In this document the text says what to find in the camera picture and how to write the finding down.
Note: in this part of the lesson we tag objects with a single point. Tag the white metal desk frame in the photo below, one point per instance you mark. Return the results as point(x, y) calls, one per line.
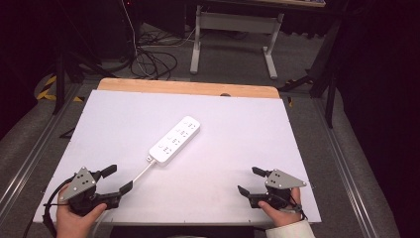
point(237, 21)

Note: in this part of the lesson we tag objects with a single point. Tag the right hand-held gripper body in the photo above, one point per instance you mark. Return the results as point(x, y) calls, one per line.
point(283, 180)

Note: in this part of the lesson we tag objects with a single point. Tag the white table mat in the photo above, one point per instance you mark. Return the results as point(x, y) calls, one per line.
point(231, 139)

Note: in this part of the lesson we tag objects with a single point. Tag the aluminium floor rail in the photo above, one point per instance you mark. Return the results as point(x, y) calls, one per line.
point(346, 185)
point(29, 162)

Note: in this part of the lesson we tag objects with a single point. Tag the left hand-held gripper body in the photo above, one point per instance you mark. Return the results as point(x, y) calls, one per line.
point(79, 183)

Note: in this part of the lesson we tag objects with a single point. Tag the yellow black floor tape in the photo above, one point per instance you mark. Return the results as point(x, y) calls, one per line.
point(49, 82)

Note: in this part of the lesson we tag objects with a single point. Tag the white power strip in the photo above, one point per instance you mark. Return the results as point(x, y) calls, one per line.
point(175, 140)

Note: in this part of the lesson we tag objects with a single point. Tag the person's left hand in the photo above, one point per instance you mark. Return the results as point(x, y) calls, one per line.
point(74, 224)

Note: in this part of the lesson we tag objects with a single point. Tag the black metal stand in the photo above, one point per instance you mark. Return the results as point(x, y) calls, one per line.
point(330, 99)
point(60, 82)

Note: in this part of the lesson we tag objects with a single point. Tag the person's right hand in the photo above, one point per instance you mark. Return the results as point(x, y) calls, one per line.
point(284, 216)

